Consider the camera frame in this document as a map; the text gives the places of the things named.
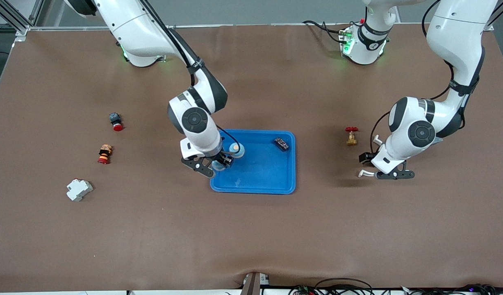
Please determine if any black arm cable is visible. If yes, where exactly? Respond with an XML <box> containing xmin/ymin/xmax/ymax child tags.
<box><xmin>141</xmin><ymin>0</ymin><xmax>241</xmax><ymax>148</ymax></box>
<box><xmin>369</xmin><ymin>0</ymin><xmax>457</xmax><ymax>156</ymax></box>

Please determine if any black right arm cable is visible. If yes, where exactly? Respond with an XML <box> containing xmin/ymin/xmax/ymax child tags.
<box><xmin>141</xmin><ymin>0</ymin><xmax>241</xmax><ymax>148</ymax></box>

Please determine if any black cable bundle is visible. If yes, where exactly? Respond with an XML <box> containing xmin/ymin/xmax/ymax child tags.
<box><xmin>290</xmin><ymin>278</ymin><xmax>503</xmax><ymax>295</ymax></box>

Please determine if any white curved plastic clip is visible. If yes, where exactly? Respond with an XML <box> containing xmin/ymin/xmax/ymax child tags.
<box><xmin>358</xmin><ymin>135</ymin><xmax>384</xmax><ymax>178</ymax></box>

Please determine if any grey table edge bracket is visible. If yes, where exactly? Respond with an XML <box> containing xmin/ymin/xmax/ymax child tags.
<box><xmin>240</xmin><ymin>272</ymin><xmax>271</xmax><ymax>295</ymax></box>

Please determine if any white circuit breaker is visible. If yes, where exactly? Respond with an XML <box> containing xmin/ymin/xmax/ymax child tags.
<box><xmin>66</xmin><ymin>179</ymin><xmax>94</xmax><ymax>202</ymax></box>

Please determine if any red emergency stop orange base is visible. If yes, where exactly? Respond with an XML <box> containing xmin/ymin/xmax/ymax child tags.
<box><xmin>97</xmin><ymin>144</ymin><xmax>113</xmax><ymax>165</ymax></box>

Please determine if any blue plastic tray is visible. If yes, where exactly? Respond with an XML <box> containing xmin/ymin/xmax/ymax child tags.
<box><xmin>210</xmin><ymin>129</ymin><xmax>296</xmax><ymax>195</ymax></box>

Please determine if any black left base cable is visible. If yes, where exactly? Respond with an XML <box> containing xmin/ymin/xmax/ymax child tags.
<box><xmin>303</xmin><ymin>20</ymin><xmax>347</xmax><ymax>44</ymax></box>

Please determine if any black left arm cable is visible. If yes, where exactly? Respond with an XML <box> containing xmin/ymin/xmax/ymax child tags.
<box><xmin>369</xmin><ymin>0</ymin><xmax>457</xmax><ymax>156</ymax></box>

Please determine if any aluminium table edge rail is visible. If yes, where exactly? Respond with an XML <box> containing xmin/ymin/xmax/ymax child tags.
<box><xmin>28</xmin><ymin>23</ymin><xmax>492</xmax><ymax>32</ymax></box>

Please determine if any aluminium frame profile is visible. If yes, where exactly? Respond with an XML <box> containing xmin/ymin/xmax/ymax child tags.
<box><xmin>486</xmin><ymin>0</ymin><xmax>503</xmax><ymax>30</ymax></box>
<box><xmin>0</xmin><ymin>0</ymin><xmax>45</xmax><ymax>42</ymax></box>

